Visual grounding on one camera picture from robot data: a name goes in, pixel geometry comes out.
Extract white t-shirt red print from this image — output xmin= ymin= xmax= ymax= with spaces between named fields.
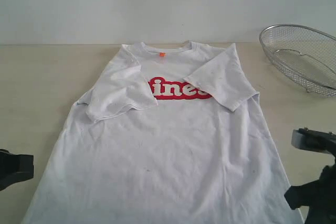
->
xmin=23 ymin=42 xmax=303 ymax=223

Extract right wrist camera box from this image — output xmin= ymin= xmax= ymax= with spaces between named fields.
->
xmin=291 ymin=127 xmax=335 ymax=157

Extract metal wire mesh basket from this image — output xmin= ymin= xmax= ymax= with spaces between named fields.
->
xmin=259 ymin=24 xmax=335 ymax=97

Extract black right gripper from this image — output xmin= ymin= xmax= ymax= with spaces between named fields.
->
xmin=284 ymin=165 xmax=335 ymax=224

